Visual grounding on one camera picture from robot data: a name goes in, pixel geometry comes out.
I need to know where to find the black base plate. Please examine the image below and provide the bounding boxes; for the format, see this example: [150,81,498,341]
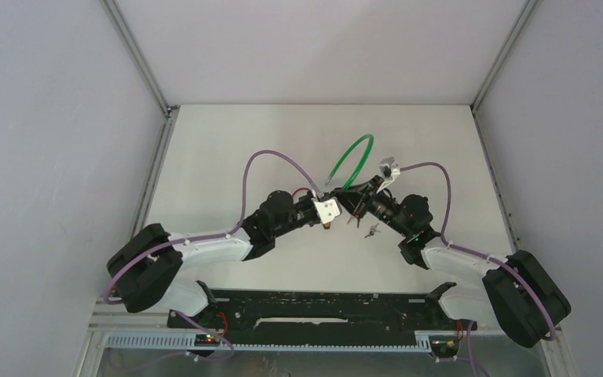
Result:
[167,290,470,346]

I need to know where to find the silver keys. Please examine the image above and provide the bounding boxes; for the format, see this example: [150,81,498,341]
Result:
[364,224,381,239]

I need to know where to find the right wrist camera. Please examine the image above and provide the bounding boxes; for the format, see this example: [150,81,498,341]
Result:
[378,156,401,192]

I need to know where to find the red cable lock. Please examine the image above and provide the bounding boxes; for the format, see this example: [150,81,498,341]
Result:
[292,187,312,199]

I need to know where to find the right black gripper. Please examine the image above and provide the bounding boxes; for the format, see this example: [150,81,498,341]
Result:
[331,175,411,237]

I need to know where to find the green cable lock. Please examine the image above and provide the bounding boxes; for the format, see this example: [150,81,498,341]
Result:
[324,134,375,190]

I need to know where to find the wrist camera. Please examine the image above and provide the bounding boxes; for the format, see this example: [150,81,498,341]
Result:
[313,197,342,225]
[378,156,401,192]

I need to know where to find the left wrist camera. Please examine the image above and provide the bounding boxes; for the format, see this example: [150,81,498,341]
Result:
[313,197,342,225]

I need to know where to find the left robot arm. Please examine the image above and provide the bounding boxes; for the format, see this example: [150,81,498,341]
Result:
[107,191,342,328]

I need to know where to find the grey cable duct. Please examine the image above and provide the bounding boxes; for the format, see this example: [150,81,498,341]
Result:
[104,332,431,353]

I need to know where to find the black key bunch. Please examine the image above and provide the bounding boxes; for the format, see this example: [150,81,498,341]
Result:
[347,215,360,228]

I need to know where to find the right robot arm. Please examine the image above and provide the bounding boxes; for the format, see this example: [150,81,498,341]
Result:
[331,176,572,348]

